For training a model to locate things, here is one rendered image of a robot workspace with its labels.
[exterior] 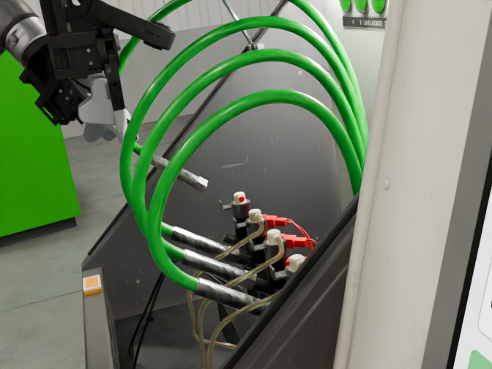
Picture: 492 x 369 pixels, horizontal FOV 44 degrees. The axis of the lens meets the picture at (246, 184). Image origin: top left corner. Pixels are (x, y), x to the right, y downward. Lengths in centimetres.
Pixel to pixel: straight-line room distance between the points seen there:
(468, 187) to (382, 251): 12
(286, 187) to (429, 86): 82
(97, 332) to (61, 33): 45
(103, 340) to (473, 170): 69
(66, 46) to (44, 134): 337
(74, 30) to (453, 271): 57
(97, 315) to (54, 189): 322
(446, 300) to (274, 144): 83
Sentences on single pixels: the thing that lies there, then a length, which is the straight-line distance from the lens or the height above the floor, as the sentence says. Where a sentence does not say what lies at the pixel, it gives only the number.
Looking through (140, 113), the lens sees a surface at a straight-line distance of 73.
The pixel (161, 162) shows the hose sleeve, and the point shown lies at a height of 118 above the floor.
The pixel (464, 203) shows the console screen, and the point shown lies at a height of 128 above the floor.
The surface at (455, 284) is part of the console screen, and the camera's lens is 41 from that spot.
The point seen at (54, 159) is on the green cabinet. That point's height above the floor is 50.
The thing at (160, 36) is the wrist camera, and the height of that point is 137.
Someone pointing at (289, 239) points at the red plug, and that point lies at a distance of 79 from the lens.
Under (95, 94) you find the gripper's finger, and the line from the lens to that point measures 81.
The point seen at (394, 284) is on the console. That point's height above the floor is 120.
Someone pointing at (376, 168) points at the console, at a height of 127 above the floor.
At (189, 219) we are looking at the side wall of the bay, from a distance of 120.
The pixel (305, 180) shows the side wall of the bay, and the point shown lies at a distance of 125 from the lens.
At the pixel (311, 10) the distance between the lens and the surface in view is 88.
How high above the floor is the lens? 143
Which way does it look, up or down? 18 degrees down
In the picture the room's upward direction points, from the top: 8 degrees counter-clockwise
